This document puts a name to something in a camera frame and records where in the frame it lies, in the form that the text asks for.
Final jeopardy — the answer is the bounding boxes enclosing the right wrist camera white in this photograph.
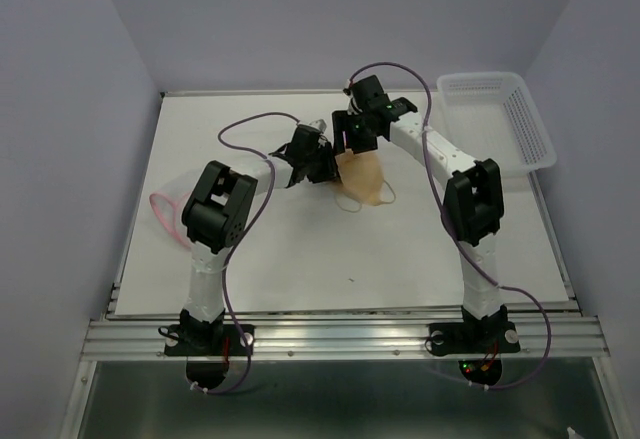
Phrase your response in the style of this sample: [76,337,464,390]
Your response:
[343,89,361,115]

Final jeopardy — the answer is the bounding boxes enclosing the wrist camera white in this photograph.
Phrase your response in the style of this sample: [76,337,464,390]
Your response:
[343,89,361,115]
[309,119,327,134]

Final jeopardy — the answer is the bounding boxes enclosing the aluminium rail frame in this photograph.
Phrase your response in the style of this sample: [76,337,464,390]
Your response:
[58,89,621,439]

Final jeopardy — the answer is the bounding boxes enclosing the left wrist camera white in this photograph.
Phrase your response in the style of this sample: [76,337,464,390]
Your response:
[309,119,327,134]

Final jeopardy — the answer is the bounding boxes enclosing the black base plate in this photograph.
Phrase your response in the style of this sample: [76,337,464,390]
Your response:
[158,323,256,394]
[425,322,521,387]

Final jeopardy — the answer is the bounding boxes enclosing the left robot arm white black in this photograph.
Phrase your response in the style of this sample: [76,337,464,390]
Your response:
[158,120,338,357]

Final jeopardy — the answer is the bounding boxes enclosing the pink-trimmed mesh laundry bag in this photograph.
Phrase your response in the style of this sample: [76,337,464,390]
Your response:
[149,169,200,250]

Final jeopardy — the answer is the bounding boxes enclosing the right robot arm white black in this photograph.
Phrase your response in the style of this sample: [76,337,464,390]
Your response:
[332,76,520,357]

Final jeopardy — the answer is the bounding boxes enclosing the white plastic perforated basket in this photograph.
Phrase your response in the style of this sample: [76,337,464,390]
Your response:
[437,72,557,177]

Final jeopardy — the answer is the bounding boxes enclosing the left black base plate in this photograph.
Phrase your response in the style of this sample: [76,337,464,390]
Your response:
[158,323,256,394]

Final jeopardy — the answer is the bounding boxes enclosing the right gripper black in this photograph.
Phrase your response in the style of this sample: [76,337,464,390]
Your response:
[329,108,376,156]

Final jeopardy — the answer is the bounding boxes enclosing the beige bra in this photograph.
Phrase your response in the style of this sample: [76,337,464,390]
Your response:
[332,149,397,213]

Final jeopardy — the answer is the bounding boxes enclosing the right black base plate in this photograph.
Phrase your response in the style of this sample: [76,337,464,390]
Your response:
[425,322,521,387]

